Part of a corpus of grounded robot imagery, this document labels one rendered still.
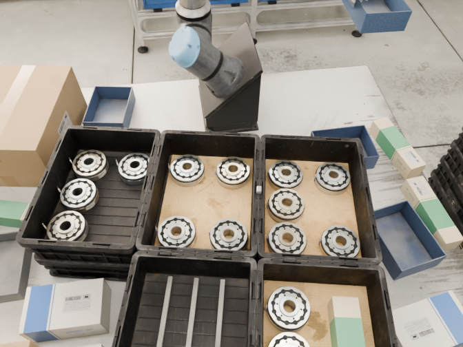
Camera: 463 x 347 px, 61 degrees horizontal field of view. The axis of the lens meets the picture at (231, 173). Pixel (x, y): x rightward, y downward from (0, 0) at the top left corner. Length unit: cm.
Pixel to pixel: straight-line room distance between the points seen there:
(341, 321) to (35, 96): 117
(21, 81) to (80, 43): 181
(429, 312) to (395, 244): 25
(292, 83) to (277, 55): 134
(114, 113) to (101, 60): 152
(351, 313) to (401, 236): 43
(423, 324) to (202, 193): 68
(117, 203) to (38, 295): 31
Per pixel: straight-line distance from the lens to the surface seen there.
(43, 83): 153
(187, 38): 128
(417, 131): 271
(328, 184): 118
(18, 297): 128
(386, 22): 140
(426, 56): 333
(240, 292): 103
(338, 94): 170
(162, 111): 160
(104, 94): 168
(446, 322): 118
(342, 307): 99
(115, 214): 118
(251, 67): 135
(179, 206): 115
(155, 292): 105
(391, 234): 134
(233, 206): 114
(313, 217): 115
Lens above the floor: 180
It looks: 54 degrees down
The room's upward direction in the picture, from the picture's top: straight up
